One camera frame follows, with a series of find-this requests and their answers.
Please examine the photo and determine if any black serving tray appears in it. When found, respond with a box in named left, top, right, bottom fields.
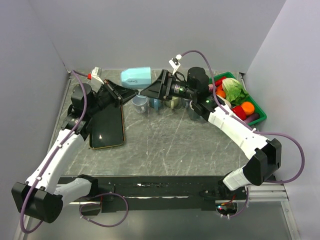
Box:
left=89, top=105, right=125, bottom=149

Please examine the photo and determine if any white radish toy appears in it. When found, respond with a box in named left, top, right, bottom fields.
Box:
left=217, top=96, right=232, bottom=109

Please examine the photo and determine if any blue mug orange inside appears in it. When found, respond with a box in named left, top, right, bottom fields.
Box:
left=149, top=98, right=163, bottom=112

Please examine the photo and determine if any orange toy fruit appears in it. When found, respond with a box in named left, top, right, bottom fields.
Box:
left=241, top=101, right=255, bottom=116

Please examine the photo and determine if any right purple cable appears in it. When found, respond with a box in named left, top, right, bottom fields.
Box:
left=181, top=49, right=306, bottom=218

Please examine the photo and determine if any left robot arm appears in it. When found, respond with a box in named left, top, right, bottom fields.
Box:
left=11, top=79, right=138, bottom=223

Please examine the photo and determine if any green cabbage toy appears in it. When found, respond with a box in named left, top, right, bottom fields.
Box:
left=222, top=78, right=249, bottom=105

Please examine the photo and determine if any dark grey mug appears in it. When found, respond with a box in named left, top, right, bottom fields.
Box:
left=187, top=106, right=206, bottom=123

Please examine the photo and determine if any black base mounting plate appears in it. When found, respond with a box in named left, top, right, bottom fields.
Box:
left=69, top=175, right=248, bottom=213

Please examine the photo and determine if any purple cable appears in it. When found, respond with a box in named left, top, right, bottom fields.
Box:
left=19, top=69, right=88, bottom=235
left=181, top=49, right=306, bottom=218

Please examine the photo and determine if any orange carrot toy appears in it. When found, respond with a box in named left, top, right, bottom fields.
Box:
left=215, top=85, right=226, bottom=99

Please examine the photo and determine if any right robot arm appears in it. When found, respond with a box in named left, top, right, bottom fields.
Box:
left=140, top=67, right=282, bottom=200

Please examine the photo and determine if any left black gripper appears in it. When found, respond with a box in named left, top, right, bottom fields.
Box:
left=87, top=78, right=139, bottom=116

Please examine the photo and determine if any pale green mug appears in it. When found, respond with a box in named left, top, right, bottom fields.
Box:
left=164, top=96, right=180, bottom=109

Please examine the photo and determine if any purple onion toy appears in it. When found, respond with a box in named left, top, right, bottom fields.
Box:
left=208, top=84, right=214, bottom=92

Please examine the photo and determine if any purple eggplant toy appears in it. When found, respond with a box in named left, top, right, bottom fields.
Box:
left=244, top=112, right=260, bottom=125

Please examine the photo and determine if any light blue faceted mug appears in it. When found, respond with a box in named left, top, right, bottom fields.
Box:
left=120, top=67, right=152, bottom=89

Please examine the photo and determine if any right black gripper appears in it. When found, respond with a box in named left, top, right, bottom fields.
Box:
left=139, top=70, right=197, bottom=103

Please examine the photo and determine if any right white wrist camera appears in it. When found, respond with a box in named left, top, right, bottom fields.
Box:
left=168, top=54, right=182, bottom=75

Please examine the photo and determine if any green plastic basket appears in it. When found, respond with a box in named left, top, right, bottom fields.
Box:
left=209, top=72, right=267, bottom=126

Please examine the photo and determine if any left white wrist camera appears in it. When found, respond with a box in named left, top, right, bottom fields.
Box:
left=87, top=66, right=104, bottom=88

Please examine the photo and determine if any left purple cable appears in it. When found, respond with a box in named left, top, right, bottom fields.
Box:
left=19, top=69, right=88, bottom=235

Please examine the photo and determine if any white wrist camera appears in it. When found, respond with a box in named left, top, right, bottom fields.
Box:
left=87, top=66, right=104, bottom=88
left=168, top=54, right=182, bottom=75

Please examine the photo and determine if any red bell pepper toy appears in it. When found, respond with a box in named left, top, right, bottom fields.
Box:
left=232, top=105, right=247, bottom=121

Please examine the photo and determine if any small patterned grey mug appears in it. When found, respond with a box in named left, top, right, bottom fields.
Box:
left=181, top=98, right=191, bottom=109

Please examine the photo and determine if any white grey mug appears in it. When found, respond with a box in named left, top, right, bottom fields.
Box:
left=131, top=94, right=149, bottom=114

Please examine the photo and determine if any red chili toy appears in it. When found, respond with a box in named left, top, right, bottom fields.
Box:
left=214, top=76, right=227, bottom=87

